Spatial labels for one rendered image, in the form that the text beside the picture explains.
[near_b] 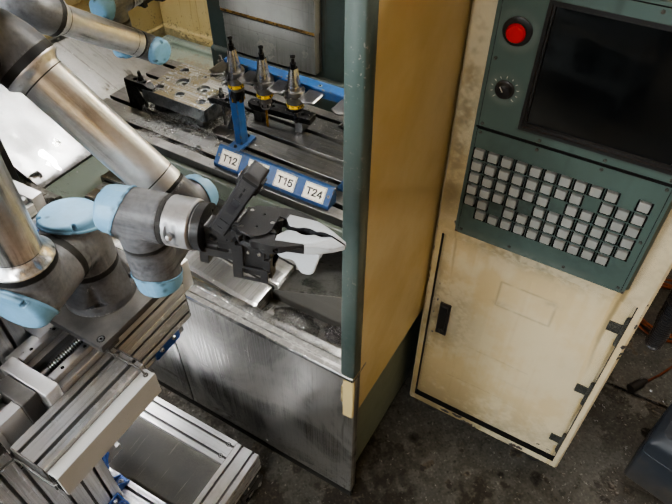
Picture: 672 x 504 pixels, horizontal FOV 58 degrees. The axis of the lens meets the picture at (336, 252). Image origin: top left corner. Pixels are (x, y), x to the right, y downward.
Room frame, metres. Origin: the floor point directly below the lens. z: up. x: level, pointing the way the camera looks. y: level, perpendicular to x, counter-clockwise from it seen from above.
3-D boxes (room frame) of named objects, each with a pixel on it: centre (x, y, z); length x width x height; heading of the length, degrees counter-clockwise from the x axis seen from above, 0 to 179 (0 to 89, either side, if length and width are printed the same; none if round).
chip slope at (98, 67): (2.31, 1.07, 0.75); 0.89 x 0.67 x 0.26; 149
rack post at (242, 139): (1.77, 0.33, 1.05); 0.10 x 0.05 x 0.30; 149
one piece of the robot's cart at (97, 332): (0.84, 0.52, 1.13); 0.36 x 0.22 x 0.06; 150
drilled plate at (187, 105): (2.01, 0.53, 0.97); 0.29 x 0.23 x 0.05; 59
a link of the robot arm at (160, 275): (0.67, 0.28, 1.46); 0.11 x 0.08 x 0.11; 164
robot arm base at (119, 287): (0.86, 0.51, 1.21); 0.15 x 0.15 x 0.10
